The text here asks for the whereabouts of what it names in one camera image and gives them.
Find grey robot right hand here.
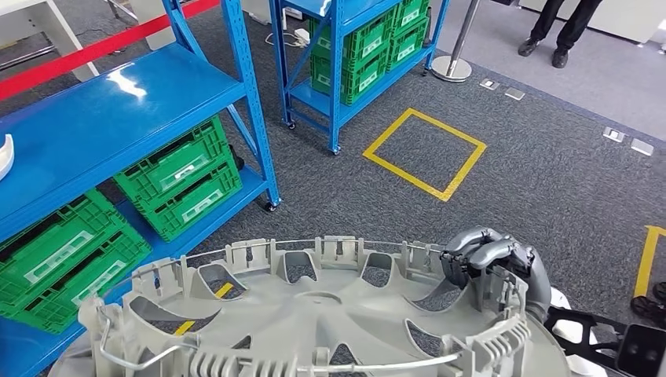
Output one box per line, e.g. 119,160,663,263
439,226,553,324

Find grey plastic wheel hubcap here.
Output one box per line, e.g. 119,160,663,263
46,235,573,377

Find blue metal shelf rack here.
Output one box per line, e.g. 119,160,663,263
0,0,282,377
269,0,451,156

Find white plastic trim part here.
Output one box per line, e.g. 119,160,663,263
0,134,15,182

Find person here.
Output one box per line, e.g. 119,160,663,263
518,0,605,70

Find white cabinet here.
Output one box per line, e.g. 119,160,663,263
520,0,666,46

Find red barrier belt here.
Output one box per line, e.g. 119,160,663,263
0,0,221,101

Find silver stanchion post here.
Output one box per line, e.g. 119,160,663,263
430,0,482,83

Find white power cable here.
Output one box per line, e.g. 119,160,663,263
264,31,298,49

